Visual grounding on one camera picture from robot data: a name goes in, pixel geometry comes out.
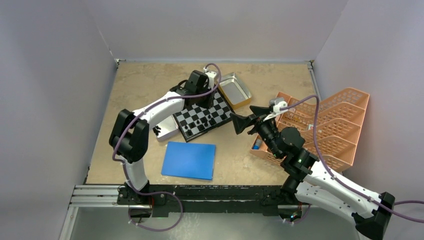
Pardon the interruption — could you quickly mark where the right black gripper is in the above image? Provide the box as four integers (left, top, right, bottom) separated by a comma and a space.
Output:
229, 105, 282, 159

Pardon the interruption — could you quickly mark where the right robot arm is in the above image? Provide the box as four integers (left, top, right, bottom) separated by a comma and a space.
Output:
230, 106, 395, 240

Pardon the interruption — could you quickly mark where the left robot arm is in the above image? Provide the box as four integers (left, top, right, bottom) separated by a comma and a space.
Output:
108, 70, 218, 205

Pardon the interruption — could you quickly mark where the pile of black chess pieces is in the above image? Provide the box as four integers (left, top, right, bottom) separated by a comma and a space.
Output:
152, 125, 161, 136

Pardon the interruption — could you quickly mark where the gold rectangular metal tin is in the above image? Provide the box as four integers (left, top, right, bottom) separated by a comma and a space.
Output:
218, 72, 252, 110

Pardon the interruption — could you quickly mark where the blue capped small bottle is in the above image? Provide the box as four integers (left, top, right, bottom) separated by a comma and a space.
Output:
252, 138, 263, 150

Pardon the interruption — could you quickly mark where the black and silver chessboard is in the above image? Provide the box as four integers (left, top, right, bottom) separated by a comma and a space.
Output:
173, 90, 234, 142

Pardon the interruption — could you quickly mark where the blue folder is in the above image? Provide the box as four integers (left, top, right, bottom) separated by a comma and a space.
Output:
161, 141, 216, 181

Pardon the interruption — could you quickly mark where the orange plastic tiered organizer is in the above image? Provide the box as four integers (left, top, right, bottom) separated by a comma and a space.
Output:
249, 87, 371, 173

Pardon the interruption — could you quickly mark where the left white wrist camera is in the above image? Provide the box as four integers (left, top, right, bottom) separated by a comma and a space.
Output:
203, 67, 220, 89

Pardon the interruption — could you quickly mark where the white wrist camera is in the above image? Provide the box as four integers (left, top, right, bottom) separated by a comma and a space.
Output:
263, 97, 288, 121
203, 67, 220, 89

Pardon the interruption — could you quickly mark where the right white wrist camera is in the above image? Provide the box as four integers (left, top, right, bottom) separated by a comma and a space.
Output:
263, 97, 288, 121

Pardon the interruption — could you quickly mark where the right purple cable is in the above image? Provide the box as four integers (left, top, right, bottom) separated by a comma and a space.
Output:
279, 95, 424, 226

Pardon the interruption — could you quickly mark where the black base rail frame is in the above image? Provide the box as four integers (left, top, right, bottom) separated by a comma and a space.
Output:
70, 184, 309, 219

